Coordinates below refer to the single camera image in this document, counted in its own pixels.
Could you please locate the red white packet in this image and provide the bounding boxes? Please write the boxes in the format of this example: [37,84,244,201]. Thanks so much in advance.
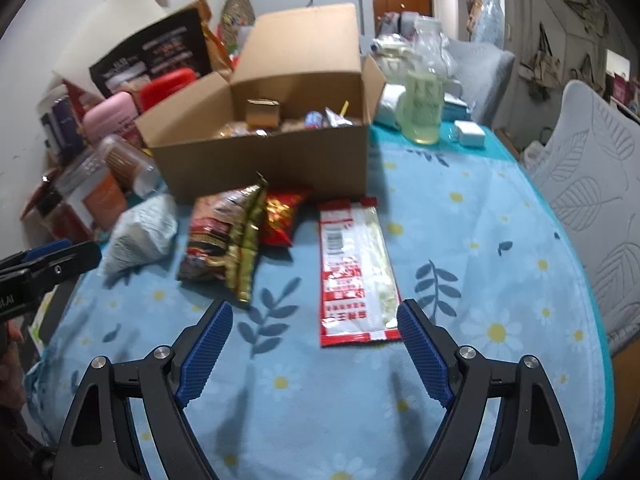
[318,196,404,348]

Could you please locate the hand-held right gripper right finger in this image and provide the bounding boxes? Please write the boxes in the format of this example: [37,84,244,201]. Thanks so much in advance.
[396,299,578,480]

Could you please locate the glass bottle yellow liquid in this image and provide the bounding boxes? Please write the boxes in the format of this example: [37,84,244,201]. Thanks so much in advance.
[399,15,447,146]

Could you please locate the white lid jar purple label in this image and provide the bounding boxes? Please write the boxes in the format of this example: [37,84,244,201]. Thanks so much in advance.
[38,84,87,167]

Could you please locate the red gold snack bag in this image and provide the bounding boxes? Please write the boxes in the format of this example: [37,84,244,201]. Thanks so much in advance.
[259,186,314,248]

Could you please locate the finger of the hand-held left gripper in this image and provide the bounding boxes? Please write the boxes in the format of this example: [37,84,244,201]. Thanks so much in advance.
[27,241,104,291]
[0,239,74,273]

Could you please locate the red lid container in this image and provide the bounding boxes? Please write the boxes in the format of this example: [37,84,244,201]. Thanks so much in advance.
[139,68,199,112]

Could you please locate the clear tube brown contents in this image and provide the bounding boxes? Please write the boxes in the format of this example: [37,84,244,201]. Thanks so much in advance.
[96,134,162,197]

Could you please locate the clear jar orange label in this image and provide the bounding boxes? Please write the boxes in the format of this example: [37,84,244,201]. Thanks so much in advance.
[59,156,129,232]

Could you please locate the white board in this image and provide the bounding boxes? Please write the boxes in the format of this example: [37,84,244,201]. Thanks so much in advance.
[51,0,169,82]

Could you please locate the small tan box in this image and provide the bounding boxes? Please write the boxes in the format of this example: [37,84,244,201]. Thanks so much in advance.
[245,98,281,129]

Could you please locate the white patterned snack packet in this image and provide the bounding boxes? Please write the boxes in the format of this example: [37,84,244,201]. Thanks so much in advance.
[102,193,179,276]

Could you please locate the decorative woven plate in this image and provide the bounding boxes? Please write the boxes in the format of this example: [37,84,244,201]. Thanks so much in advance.
[219,0,257,37]

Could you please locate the grey leaf pattern chair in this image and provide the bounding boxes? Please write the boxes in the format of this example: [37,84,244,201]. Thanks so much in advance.
[524,79,640,352]

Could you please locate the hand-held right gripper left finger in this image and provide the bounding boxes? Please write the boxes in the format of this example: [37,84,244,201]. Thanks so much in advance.
[52,301,234,480]

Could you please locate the blue floral tablecloth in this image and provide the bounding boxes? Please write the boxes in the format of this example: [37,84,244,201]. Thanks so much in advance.
[24,124,615,480]

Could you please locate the white paper roll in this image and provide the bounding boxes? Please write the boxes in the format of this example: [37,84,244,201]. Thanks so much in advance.
[374,82,409,129]

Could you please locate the person's left hand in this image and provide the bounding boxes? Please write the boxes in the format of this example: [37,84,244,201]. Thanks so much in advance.
[0,321,27,406]

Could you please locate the grey backpack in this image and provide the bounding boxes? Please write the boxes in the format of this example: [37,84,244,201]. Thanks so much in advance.
[376,9,419,39]

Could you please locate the pink lid jar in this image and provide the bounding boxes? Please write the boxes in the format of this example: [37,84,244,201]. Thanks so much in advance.
[82,91,139,147]

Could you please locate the white charger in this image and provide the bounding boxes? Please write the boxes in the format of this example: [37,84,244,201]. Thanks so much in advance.
[453,119,487,149]

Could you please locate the dark jar black lid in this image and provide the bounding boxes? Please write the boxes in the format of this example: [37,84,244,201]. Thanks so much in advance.
[34,179,97,242]

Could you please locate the wooden door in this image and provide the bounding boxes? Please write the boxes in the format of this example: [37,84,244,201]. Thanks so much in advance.
[370,0,433,37]

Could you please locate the brown cardboard box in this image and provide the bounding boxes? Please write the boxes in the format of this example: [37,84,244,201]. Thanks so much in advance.
[134,3,387,207]

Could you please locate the grey sofa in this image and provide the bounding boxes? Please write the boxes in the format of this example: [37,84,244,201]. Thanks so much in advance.
[442,39,517,128]

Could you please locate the dark brown snack bag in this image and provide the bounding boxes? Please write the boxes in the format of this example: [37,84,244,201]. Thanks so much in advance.
[176,172,269,307]

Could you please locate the large black printed bag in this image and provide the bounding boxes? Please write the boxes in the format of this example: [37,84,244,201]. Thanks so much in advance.
[89,6,212,99]

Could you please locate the blue tissue box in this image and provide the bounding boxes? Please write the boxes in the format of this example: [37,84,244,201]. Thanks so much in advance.
[442,92,472,122]

